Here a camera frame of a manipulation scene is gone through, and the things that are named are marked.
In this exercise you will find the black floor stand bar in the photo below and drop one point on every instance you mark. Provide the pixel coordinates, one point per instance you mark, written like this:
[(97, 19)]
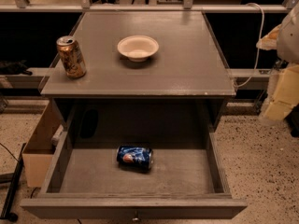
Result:
[(12, 179)]

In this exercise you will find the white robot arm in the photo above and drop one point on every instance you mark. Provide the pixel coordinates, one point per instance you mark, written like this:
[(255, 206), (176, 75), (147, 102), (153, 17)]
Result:
[(288, 37)]

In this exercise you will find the cardboard box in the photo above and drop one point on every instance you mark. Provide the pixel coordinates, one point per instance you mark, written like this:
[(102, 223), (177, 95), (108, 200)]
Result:
[(39, 150)]

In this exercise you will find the metal rail frame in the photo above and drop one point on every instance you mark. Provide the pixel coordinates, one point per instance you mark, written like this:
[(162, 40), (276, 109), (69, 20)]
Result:
[(27, 26)]

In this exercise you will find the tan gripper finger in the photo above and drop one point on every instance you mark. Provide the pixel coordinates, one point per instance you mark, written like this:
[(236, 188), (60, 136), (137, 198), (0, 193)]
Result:
[(282, 94), (269, 41)]

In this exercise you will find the black object on rail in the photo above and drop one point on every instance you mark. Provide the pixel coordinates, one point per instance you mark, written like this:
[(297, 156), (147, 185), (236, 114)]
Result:
[(14, 68)]

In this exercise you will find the blue pepsi can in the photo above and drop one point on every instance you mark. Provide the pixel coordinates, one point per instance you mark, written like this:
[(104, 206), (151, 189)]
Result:
[(140, 157)]

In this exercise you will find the gold soda can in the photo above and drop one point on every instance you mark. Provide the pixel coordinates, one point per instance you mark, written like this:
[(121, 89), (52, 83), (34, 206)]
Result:
[(71, 56)]

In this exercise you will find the open grey top drawer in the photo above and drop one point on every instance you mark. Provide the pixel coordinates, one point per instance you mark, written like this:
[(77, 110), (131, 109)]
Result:
[(186, 181)]

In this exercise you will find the white paper bowl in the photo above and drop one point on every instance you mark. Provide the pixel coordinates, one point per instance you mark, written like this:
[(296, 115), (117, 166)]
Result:
[(138, 48)]

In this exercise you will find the grey cabinet with counter top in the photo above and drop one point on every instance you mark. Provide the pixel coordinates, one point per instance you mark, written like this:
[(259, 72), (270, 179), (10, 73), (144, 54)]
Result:
[(155, 75)]

